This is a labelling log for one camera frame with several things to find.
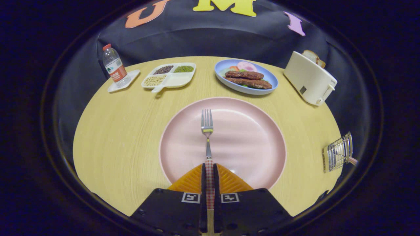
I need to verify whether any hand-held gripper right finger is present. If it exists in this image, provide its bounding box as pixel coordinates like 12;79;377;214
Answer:
213;163;293;236

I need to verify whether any pink round plate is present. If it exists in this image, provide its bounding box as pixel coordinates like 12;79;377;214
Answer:
159;97;287;190

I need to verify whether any blue food plate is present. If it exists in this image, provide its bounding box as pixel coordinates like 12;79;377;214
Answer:
215;59;279;95

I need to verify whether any clear water bottle red cap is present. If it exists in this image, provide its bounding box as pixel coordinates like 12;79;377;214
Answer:
98;44;128;88

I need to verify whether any pink ham slice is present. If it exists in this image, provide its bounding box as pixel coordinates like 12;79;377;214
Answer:
237;61;258;72

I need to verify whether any cream white toaster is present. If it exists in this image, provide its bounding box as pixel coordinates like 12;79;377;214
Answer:
284;51;338;106

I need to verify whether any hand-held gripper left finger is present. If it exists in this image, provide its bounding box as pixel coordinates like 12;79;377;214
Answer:
130;163;208;236

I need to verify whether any fork with red checked handle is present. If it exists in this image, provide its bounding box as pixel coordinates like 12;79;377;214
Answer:
201;109;215;210

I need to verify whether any clear ribbed glass holder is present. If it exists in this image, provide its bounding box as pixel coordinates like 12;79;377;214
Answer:
322;132;354;173

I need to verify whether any white square coaster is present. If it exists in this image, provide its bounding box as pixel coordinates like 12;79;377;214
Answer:
108;69;141;93

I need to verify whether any brown meat strip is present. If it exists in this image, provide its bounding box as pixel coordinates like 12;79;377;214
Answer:
225;70;264;80
224;77;273;89

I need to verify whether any white divided tray with beans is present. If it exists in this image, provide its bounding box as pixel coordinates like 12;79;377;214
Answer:
141;62;197;93

